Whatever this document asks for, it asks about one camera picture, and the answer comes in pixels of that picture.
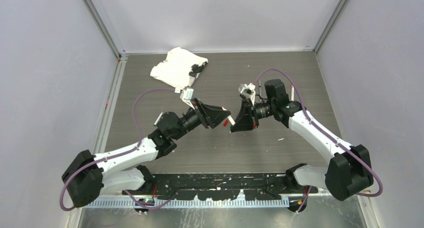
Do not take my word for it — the white pen red tip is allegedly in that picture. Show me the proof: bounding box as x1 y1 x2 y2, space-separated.
227 116 235 125

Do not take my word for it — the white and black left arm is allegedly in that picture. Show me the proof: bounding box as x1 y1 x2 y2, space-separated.
60 99 231 209

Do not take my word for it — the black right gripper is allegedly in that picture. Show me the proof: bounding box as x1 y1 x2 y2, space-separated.
230 98 276 132

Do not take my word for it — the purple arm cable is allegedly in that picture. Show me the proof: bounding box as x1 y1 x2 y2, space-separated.
59 88 183 214
253 67 384 214

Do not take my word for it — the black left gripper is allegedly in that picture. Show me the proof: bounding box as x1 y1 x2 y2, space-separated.
172 98 230 141

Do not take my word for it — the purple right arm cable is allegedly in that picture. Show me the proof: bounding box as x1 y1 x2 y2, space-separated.
253 67 384 214

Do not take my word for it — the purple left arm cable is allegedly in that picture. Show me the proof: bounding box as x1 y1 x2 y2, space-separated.
59 88 183 214

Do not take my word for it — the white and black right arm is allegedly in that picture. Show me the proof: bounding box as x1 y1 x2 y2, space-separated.
230 79 375 201

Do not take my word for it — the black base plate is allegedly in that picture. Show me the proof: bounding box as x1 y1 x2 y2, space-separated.
129 173 308 201

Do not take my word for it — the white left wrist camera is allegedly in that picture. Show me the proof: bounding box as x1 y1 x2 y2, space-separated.
179 86 195 110

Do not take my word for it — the white pen orange tip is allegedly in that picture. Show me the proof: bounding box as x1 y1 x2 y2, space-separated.
290 85 295 101

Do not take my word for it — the white crumpled cloth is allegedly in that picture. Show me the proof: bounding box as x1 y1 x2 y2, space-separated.
150 47 209 89

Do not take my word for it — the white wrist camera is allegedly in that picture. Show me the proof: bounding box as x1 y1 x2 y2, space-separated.
179 86 195 110
238 83 256 105

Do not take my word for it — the grey pen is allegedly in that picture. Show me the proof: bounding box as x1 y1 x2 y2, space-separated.
258 80 262 97

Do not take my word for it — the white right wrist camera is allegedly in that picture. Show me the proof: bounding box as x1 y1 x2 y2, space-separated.
238 83 256 105

